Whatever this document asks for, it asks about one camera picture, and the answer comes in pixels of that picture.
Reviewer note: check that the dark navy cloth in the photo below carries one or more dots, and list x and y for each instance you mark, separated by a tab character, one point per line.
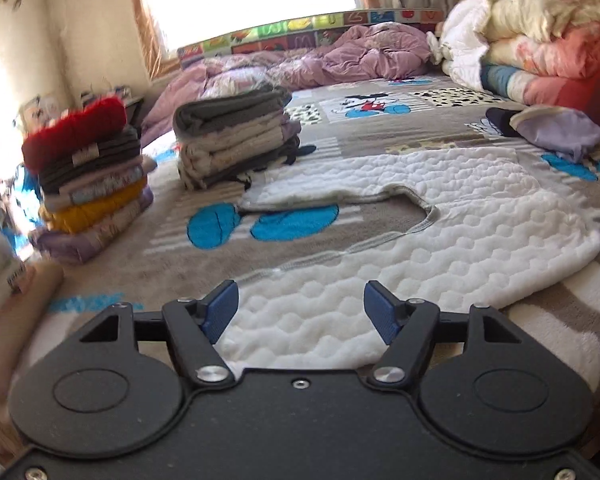
497	121

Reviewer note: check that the white quilt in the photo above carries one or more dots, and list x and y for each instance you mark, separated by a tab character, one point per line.
462	40

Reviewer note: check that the stack of grey beige folded clothes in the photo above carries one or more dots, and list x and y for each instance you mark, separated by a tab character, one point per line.
235	140

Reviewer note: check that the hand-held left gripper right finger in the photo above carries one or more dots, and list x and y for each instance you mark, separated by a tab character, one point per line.
381	314

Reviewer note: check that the pink floral quilt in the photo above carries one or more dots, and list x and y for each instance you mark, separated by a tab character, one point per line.
570	67

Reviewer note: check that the stack of colourful folded clothes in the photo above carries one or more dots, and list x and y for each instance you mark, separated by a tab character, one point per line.
90	180

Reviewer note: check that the purple duvet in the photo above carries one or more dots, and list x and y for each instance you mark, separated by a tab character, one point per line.
330	55

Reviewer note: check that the dark side table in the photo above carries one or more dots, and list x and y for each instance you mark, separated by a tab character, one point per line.
130	102

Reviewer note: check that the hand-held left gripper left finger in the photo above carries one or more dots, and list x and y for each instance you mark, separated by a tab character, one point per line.
221	310

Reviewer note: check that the cream floral quilt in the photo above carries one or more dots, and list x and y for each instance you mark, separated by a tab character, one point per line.
545	7

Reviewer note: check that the white quilted garment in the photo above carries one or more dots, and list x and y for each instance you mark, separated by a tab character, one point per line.
445	220

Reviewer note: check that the pile of pale folded clothes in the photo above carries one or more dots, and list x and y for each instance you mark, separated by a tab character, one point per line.
10	305

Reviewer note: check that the orange curtain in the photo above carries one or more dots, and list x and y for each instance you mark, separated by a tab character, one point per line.
142	15

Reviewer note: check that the colourful printed headboard panel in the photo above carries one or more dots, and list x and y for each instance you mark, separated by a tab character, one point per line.
280	30

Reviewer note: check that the lavender cloth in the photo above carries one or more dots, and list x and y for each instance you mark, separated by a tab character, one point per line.
560	132

